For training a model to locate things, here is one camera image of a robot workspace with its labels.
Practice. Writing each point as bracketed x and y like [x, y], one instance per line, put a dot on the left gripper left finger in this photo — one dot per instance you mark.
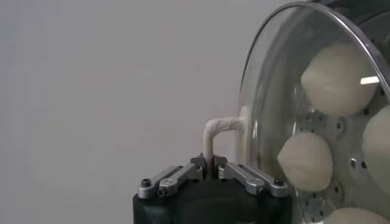
[176, 179]

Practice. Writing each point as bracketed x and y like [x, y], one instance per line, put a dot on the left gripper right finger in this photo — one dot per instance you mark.
[250, 179]

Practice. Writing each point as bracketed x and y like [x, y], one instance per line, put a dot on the white steamed baozi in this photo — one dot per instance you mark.
[377, 146]
[338, 79]
[304, 161]
[356, 217]

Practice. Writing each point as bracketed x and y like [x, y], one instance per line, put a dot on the round glass pot lid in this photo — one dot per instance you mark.
[225, 124]

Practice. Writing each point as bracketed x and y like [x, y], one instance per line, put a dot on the perforated steel steamer basket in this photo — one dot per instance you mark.
[347, 134]

